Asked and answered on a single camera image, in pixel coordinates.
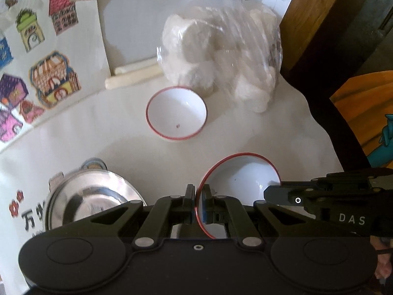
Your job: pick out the white paper roll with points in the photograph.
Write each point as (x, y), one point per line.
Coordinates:
(132, 80)
(135, 67)

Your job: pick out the clear bag of white lumps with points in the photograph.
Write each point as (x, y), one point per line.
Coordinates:
(199, 46)

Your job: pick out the coloured houses drawing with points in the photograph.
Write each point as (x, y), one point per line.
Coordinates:
(46, 52)

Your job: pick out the person's right hand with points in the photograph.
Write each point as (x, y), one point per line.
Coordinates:
(383, 267)

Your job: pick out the wooden door frame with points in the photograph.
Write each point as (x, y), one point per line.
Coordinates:
(316, 15)

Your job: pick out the stainless steel bowl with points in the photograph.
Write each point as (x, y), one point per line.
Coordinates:
(52, 204)

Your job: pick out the white bowl red rim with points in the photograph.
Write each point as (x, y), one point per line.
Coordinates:
(176, 113)
(242, 178)

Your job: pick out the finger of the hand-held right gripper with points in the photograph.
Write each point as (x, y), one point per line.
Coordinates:
(276, 194)
(337, 178)

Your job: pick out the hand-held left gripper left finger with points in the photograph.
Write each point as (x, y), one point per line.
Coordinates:
(190, 206)

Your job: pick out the white printed tablecloth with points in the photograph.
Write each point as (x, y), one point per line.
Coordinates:
(107, 135)

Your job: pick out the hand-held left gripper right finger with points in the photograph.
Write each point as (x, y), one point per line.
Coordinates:
(207, 213)

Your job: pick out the orange picture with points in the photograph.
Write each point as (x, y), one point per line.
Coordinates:
(362, 104)

